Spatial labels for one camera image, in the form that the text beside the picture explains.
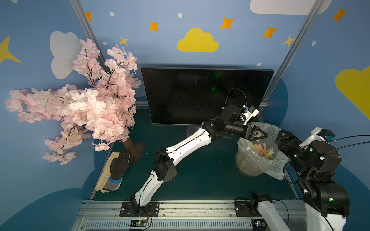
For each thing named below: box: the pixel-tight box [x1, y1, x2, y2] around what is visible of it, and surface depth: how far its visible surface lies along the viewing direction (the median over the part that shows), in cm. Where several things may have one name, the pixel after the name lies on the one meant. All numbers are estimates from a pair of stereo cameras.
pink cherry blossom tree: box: [4, 38, 142, 166], surface depth 57 cm
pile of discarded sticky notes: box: [250, 141, 275, 161], surface depth 90 cm
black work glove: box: [102, 150, 134, 193], surface depth 88 cm
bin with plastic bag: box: [235, 121, 291, 181], surface depth 70 cm
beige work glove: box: [95, 152, 124, 193], surface depth 86 cm
